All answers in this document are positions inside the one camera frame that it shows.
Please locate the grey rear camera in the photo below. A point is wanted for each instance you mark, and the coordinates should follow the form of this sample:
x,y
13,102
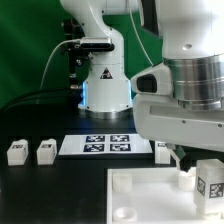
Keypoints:
x,y
97,44

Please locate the white marker sheet with tags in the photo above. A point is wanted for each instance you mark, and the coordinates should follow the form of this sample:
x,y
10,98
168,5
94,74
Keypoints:
x,y
104,144

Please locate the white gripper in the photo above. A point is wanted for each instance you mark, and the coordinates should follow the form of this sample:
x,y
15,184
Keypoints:
x,y
160,118

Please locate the white square tabletop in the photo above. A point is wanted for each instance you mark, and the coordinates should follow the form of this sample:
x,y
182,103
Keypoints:
x,y
150,196

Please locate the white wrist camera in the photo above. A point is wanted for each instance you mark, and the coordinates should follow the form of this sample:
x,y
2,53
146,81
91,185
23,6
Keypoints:
x,y
156,80

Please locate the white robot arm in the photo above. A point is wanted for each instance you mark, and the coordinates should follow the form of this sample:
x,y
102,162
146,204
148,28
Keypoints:
x,y
179,101

